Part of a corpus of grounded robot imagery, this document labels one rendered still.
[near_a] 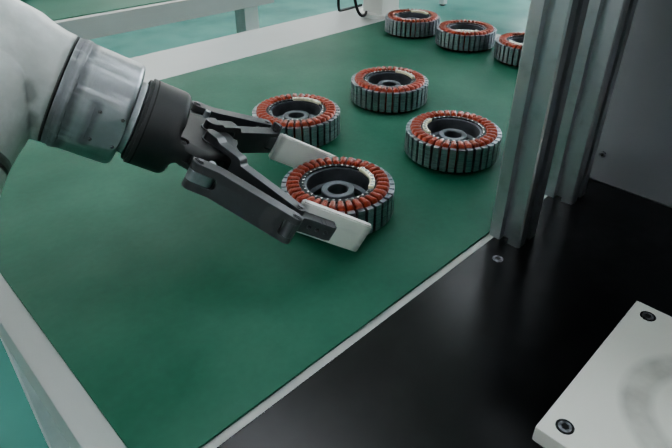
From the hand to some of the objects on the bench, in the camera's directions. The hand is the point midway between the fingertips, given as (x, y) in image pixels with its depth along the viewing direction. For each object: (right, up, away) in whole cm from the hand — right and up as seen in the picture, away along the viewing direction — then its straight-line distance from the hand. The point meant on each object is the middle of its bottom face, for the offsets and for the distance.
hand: (336, 195), depth 55 cm
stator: (+8, +14, +27) cm, 31 cm away
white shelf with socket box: (+8, +34, +60) cm, 70 cm away
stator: (0, -2, +1) cm, 2 cm away
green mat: (+2, +12, +24) cm, 26 cm away
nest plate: (+22, -14, -23) cm, 35 cm away
